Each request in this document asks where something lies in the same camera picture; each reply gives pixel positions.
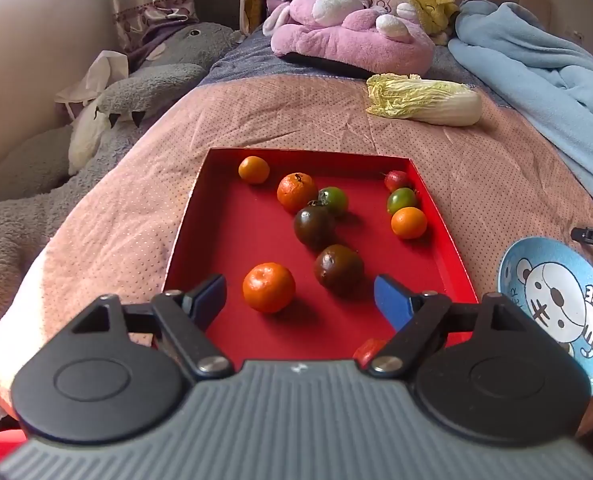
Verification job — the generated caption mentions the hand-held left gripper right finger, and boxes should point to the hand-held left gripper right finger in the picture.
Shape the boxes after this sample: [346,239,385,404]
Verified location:
[367,274,522,377]

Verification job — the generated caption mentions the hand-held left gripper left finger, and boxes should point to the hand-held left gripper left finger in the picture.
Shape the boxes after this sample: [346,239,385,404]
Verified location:
[69,274,234,378]

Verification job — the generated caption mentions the small red apple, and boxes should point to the small red apple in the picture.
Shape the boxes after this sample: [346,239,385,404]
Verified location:
[383,170,410,193]
[352,338,388,368]

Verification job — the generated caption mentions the large tangerine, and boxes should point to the large tangerine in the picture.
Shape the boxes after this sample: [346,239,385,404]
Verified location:
[242,262,297,314]

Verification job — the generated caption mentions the dark brown tomato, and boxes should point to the dark brown tomato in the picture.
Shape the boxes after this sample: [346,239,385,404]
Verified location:
[313,244,365,296]
[293,206,337,251]

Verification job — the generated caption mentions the blue bear print bowl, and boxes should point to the blue bear print bowl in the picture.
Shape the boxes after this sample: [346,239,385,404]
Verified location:
[497,236,593,396]

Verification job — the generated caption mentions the red cardboard box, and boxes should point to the red cardboard box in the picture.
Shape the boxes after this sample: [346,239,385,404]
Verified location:
[162,147,479,363]

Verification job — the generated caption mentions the round smooth orange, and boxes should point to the round smooth orange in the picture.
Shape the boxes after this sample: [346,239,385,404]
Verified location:
[391,207,428,240]

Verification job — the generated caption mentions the green tomato with stem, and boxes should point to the green tomato with stem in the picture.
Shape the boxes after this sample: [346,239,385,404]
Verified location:
[317,186,349,218]

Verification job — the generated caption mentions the small smooth orange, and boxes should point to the small smooth orange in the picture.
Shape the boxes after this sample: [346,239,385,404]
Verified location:
[238,155,271,185]

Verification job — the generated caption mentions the tangerine with dark stem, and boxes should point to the tangerine with dark stem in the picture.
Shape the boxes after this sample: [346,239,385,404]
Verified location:
[277,172,318,214]

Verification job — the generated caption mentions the light blue blanket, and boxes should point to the light blue blanket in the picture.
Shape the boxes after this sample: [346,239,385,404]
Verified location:
[447,0,593,211]

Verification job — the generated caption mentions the pink dotted quilt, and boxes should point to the pink dotted quilt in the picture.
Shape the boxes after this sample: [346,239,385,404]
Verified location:
[0,72,593,436]

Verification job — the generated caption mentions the napa cabbage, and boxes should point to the napa cabbage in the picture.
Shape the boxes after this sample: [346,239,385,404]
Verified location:
[365,73,483,127]

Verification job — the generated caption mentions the grey plush toy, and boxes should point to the grey plush toy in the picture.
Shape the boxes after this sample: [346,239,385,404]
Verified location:
[0,22,242,336]

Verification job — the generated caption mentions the grey bed sheet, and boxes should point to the grey bed sheet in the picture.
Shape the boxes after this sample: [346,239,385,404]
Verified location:
[199,30,482,96]

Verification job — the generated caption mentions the white cloth bag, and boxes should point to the white cloth bag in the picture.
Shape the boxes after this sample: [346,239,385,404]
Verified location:
[55,51,130,121]

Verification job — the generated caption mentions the pink rabbit plush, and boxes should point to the pink rabbit plush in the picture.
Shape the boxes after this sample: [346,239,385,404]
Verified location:
[264,0,436,75]

